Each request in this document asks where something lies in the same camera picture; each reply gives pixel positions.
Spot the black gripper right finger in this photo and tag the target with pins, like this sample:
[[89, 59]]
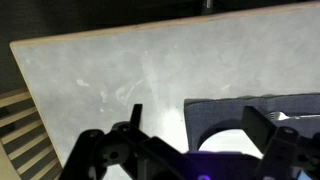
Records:
[[256, 123]]

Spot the dark blue cloth placemat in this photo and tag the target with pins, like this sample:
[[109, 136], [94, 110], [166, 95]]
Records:
[[213, 110]]

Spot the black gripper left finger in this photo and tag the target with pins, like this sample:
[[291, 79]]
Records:
[[133, 116]]

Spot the crumpled light blue cloth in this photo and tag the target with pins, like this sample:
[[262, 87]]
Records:
[[303, 175]]

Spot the wooden slat-back chair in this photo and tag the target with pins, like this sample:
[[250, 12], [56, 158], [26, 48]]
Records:
[[13, 99]]

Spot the round white plate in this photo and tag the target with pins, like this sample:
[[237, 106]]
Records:
[[226, 141]]

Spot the silver metal fork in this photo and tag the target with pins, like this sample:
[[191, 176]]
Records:
[[278, 115]]

